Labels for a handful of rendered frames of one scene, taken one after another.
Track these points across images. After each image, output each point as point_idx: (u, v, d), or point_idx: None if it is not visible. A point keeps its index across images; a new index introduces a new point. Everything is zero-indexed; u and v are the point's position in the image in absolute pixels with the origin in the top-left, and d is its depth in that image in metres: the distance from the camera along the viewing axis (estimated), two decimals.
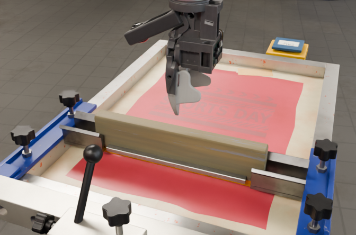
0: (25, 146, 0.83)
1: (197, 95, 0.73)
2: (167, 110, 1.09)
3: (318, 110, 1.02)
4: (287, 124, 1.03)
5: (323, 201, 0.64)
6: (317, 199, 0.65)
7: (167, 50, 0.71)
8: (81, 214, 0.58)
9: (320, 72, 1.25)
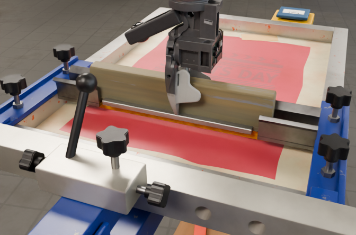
0: (16, 96, 0.77)
1: (196, 95, 0.73)
2: None
3: (327, 68, 0.96)
4: (294, 83, 0.97)
5: (339, 141, 0.59)
6: (332, 138, 0.59)
7: (166, 50, 0.71)
8: (73, 147, 0.53)
9: (327, 36, 1.19)
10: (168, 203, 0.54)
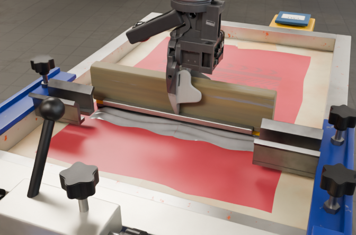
0: None
1: (197, 95, 0.73)
2: None
3: (329, 80, 0.89)
4: (294, 97, 0.90)
5: (345, 173, 0.51)
6: (337, 170, 0.52)
7: (168, 50, 0.71)
8: (36, 185, 0.45)
9: (329, 44, 1.12)
10: None
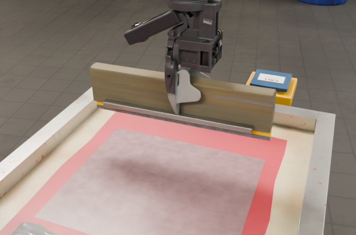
0: None
1: (196, 95, 0.73)
2: None
3: (303, 195, 0.71)
4: (259, 214, 0.72)
5: None
6: None
7: (166, 50, 0.71)
8: None
9: (309, 124, 0.94)
10: None
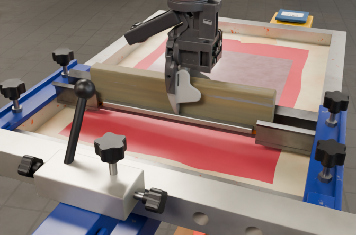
0: (15, 100, 0.78)
1: (196, 95, 0.73)
2: None
3: (325, 71, 0.97)
4: (293, 87, 0.98)
5: (336, 146, 0.59)
6: (329, 144, 0.60)
7: (166, 50, 0.71)
8: (71, 154, 0.53)
9: (326, 39, 1.19)
10: (166, 208, 0.54)
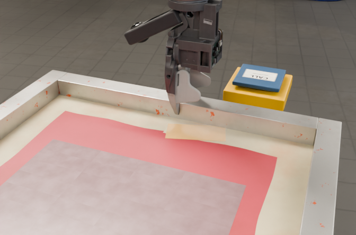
0: None
1: (196, 95, 0.73)
2: None
3: None
4: None
5: None
6: None
7: (166, 50, 0.71)
8: None
9: (306, 135, 0.70)
10: None
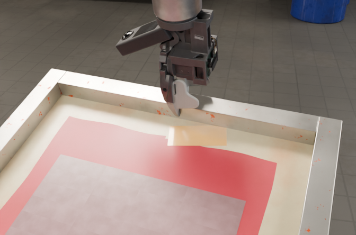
0: None
1: (195, 102, 0.73)
2: None
3: None
4: None
5: None
6: None
7: (159, 63, 0.69)
8: None
9: (306, 137, 0.71)
10: None
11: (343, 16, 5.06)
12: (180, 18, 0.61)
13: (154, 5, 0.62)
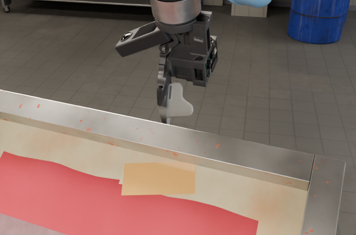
0: None
1: (188, 108, 0.70)
2: None
3: None
4: None
5: None
6: None
7: (159, 65, 0.69)
8: None
9: (297, 184, 0.53)
10: None
11: (339, 36, 5.11)
12: (179, 21, 0.61)
13: (153, 8, 0.61)
